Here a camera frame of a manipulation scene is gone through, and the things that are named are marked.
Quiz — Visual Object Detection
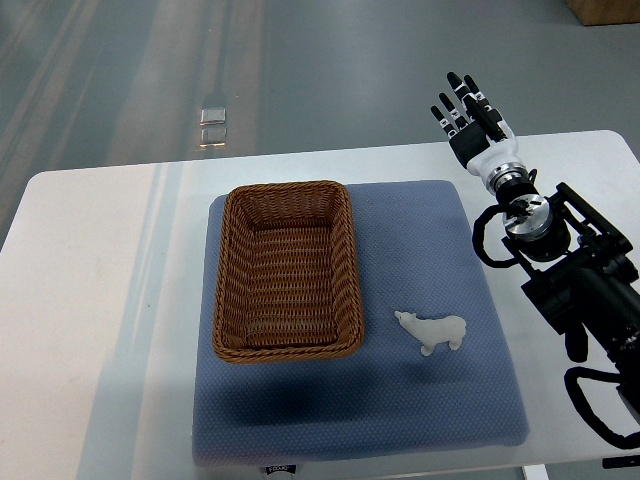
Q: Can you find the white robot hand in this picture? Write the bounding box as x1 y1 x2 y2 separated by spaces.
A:
430 71 525 184

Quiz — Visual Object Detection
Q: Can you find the white bear figurine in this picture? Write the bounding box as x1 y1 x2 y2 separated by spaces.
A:
394 311 467 357

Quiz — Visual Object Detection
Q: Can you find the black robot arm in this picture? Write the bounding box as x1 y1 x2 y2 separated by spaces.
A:
431 72 639 407

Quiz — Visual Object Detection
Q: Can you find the brown wicker basket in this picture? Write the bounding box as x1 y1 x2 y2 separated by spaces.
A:
212 180 365 364

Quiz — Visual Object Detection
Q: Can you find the blue fabric mat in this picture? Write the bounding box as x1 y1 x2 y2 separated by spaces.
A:
192 180 529 467

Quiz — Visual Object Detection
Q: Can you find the wooden box corner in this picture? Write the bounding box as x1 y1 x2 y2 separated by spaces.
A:
566 0 639 26

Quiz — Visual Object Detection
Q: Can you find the metal floor socket plate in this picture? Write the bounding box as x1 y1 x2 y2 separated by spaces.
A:
200 107 226 126

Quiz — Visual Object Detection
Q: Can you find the black table control panel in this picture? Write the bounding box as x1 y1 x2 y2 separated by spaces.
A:
602 455 640 470

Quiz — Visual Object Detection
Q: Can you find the black mat label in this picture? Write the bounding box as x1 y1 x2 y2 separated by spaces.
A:
265 464 297 475

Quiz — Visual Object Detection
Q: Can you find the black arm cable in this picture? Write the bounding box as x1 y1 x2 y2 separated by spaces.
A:
471 202 531 268

